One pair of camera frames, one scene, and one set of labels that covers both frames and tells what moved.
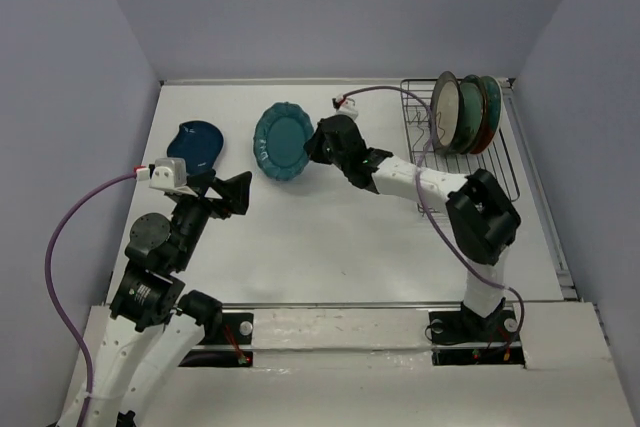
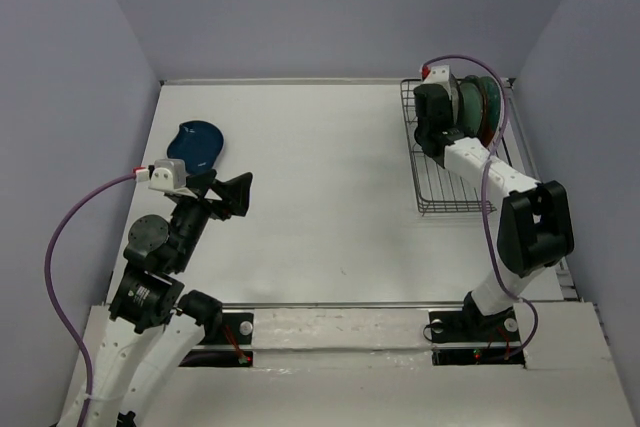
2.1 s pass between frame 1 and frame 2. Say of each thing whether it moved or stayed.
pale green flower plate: stayed
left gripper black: stayed
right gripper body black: moved
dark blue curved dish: stayed
